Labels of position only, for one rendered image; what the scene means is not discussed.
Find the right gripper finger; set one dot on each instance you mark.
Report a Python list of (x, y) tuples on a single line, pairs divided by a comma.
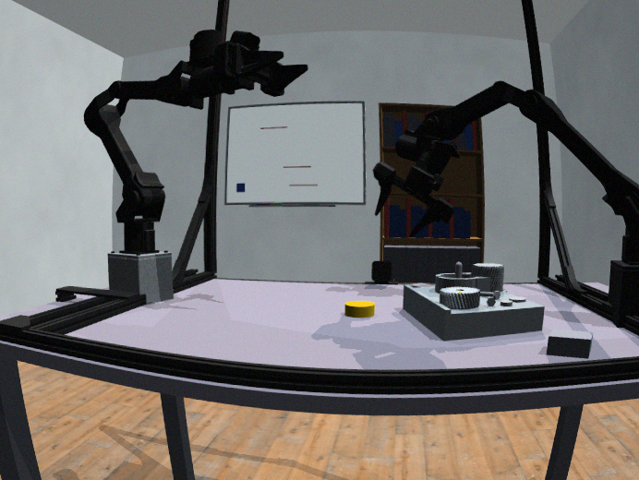
[(248, 62), (284, 75)]

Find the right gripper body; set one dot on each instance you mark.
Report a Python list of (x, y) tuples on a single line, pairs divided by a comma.
[(223, 59)]

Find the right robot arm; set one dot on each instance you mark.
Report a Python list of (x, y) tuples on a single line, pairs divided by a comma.
[(142, 192)]

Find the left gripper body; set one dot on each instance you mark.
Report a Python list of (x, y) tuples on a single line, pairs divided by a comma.
[(444, 207)]

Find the grey gear with yellow arrow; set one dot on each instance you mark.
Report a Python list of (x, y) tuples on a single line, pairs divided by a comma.
[(460, 297)]

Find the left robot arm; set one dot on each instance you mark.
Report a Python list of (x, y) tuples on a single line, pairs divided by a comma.
[(448, 123)]

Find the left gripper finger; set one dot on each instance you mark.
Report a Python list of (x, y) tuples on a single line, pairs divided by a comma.
[(426, 219), (385, 190)]

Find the yellow short cylinder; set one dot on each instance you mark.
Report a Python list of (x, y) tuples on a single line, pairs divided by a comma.
[(359, 309)]

